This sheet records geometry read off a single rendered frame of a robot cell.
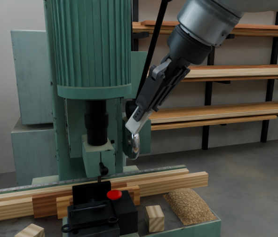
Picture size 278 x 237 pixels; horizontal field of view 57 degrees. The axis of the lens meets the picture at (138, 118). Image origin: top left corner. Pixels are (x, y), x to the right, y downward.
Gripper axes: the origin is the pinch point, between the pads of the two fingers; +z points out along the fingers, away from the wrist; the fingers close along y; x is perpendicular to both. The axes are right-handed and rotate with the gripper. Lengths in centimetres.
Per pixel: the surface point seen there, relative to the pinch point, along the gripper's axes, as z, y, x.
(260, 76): 20, 282, 6
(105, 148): 13.1, 0.2, 2.8
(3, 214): 36.3, -16.7, 8.9
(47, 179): 60, 14, 22
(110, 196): 11.4, -9.6, -7.7
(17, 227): 34.5, -16.6, 3.7
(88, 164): 17.1, -3.5, 2.6
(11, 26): 97, 109, 204
